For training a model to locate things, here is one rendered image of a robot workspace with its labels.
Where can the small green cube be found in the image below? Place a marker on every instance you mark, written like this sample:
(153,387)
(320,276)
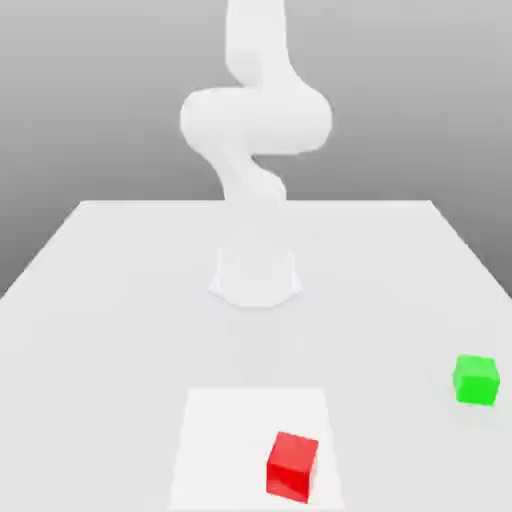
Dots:
(476,380)

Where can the small red cube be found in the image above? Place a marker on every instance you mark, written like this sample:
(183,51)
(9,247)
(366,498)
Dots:
(291,466)

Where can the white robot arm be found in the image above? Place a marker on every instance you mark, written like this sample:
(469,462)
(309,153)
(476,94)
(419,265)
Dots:
(256,120)

